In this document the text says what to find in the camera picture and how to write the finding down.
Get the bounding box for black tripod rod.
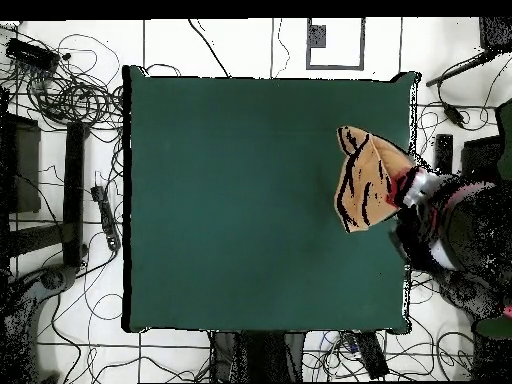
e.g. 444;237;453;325
424;49;499;88

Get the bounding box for grey rectangular frame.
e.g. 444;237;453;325
305;16;367;72

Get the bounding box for dark flat panel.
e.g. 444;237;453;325
0;112;42;215
459;134;504;183

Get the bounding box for black power adapter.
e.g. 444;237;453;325
441;101;467;129

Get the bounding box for tangled black cables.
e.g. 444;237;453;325
0;23;125;133

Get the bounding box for dark green fabric object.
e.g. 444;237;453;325
474;96;512;341

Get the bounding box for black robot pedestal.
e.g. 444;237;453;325
209;330;307;384

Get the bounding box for black power strip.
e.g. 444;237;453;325
90;184;122;252

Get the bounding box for black speckled box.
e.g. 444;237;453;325
478;16;512;52

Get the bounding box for black rectangular device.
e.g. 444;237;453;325
354;330;391;381

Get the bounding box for grey chair base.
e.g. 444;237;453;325
0;263;78;384

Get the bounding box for black stand leg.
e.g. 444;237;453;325
61;120;87;268
434;133;455;176

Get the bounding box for dark green tablecloth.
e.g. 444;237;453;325
121;64;421;334

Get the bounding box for black electronics box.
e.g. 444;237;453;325
5;36;61;74

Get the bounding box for yellow-orange terry towel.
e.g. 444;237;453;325
333;125;418;235

